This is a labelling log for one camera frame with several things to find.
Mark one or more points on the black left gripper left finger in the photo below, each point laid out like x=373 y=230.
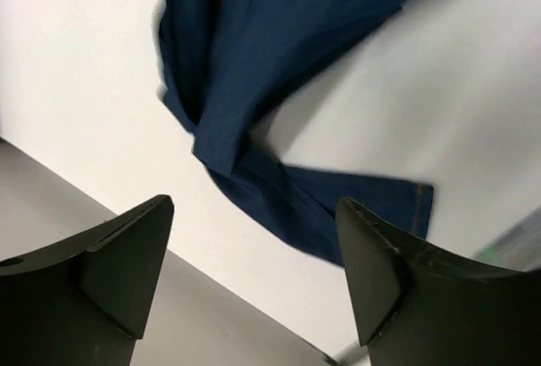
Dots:
x=85 y=300

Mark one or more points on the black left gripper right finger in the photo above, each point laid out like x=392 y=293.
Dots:
x=444 y=311

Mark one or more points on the dark blue denim trousers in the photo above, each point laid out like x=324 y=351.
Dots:
x=227 y=63

